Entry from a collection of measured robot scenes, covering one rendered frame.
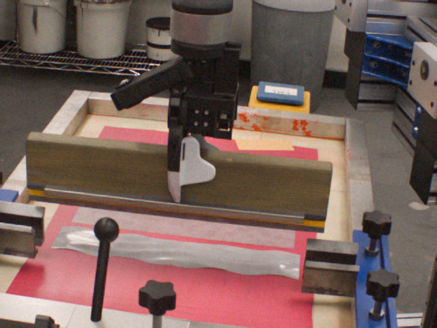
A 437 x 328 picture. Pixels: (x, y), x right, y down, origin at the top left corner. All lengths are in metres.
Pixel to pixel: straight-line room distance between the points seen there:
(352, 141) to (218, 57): 0.61
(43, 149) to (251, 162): 0.28
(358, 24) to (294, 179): 0.78
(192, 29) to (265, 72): 3.39
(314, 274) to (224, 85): 0.27
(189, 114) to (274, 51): 3.29
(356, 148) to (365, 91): 0.33
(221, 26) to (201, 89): 0.09
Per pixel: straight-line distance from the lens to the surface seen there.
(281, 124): 1.70
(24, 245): 1.20
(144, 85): 1.10
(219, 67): 1.08
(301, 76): 4.41
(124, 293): 1.18
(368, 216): 1.20
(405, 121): 1.88
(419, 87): 1.47
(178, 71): 1.08
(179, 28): 1.05
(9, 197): 1.32
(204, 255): 1.26
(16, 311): 0.99
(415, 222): 3.58
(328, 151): 1.66
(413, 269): 3.24
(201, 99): 1.07
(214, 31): 1.05
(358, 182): 1.47
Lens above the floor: 1.60
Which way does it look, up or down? 25 degrees down
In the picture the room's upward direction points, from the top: 4 degrees clockwise
